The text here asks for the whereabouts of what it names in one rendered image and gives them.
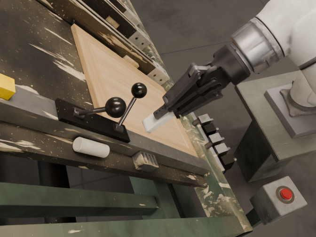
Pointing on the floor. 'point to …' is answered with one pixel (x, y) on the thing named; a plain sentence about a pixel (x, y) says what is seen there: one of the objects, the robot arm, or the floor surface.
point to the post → (253, 218)
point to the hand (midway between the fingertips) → (158, 118)
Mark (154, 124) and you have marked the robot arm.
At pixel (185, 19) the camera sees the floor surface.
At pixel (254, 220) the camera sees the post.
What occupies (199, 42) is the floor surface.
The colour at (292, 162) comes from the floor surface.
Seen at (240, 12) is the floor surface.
